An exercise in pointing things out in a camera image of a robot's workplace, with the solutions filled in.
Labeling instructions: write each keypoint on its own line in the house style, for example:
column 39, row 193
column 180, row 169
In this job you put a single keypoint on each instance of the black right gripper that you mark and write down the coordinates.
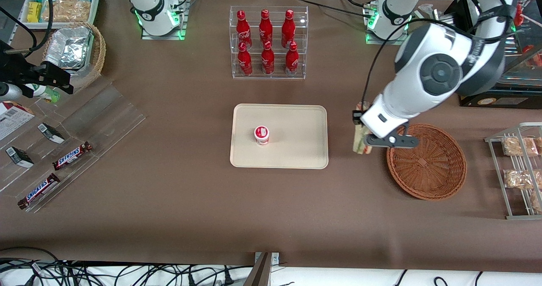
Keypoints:
column 17, row 70

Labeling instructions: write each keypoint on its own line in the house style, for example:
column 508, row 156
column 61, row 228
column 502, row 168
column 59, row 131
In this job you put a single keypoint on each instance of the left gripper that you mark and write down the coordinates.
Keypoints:
column 356, row 116

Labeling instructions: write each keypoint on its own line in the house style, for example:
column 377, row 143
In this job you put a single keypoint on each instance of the sandwich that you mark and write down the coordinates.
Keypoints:
column 360, row 144

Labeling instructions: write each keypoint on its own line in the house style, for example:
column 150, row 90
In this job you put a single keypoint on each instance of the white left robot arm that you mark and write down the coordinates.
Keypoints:
column 440, row 70

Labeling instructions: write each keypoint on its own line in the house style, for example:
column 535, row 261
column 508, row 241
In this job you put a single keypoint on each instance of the light wicker basket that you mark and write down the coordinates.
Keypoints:
column 98, row 53

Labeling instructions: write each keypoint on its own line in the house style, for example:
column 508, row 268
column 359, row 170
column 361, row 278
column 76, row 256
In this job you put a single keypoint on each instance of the cream plastic tray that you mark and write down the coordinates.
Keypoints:
column 292, row 138

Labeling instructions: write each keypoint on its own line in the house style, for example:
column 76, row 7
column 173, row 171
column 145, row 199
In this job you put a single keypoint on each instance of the brown wicker basket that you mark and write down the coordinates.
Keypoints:
column 427, row 163

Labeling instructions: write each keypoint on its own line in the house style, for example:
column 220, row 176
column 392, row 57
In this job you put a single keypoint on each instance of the silver foil package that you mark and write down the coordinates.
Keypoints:
column 67, row 49

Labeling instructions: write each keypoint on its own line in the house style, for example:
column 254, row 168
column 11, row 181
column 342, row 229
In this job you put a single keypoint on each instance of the clear acrylic stepped display stand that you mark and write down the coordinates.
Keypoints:
column 97, row 112

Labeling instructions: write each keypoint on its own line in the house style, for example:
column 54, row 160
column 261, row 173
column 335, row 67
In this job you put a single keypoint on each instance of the small black carton box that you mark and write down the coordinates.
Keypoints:
column 51, row 133
column 19, row 157

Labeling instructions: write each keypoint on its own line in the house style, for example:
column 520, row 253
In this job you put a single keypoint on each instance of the white red barcode box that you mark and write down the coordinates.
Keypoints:
column 12, row 119

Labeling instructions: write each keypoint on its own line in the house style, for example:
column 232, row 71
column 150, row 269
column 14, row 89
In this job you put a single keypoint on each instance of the clear cracker snack bag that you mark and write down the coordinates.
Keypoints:
column 67, row 9

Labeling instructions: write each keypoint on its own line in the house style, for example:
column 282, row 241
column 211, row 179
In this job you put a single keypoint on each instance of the yellow snack packet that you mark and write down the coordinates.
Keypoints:
column 34, row 12

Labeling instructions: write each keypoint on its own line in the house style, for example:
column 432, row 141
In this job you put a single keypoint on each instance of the Snickers chocolate bar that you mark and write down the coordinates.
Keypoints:
column 39, row 191
column 72, row 155

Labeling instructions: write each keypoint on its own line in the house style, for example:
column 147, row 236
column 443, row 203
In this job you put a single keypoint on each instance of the white plastic bin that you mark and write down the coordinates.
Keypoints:
column 95, row 6

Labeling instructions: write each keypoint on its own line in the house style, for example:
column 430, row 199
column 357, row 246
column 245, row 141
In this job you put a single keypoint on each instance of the red cola bottle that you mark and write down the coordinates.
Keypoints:
column 291, row 61
column 265, row 28
column 243, row 30
column 244, row 61
column 267, row 61
column 288, row 28

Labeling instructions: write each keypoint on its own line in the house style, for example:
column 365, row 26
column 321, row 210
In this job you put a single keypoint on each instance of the red white yogurt cup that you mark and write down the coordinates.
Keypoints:
column 261, row 135

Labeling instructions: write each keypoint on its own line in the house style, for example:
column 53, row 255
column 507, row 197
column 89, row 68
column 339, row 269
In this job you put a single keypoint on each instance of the clear acrylic bottle rack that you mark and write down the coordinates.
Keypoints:
column 269, row 72

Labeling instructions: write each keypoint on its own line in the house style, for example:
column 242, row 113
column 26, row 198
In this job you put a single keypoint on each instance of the black glass display case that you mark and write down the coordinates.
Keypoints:
column 499, row 97

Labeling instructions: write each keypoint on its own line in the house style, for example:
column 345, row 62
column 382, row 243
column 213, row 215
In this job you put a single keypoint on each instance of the clear bag of pastry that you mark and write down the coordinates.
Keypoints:
column 518, row 146
column 518, row 179
column 537, row 202

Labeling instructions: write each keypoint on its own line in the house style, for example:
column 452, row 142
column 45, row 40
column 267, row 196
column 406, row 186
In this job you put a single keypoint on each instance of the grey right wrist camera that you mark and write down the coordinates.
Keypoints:
column 9, row 91

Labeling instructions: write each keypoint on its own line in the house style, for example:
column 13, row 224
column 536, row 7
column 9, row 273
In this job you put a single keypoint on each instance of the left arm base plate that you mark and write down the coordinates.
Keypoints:
column 372, row 36

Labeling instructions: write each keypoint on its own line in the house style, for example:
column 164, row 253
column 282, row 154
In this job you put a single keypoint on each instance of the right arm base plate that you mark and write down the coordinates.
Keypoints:
column 180, row 23

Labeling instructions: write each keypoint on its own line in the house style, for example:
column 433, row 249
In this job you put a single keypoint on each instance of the metal table bracket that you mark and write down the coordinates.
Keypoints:
column 262, row 271

